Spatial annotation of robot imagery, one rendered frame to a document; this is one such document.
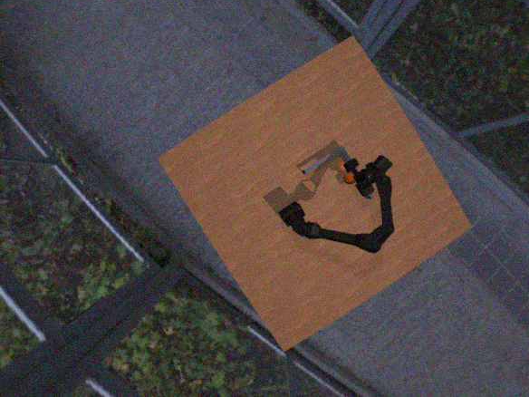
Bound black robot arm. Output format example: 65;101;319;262
286;155;395;253

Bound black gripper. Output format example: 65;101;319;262
343;158;375;197

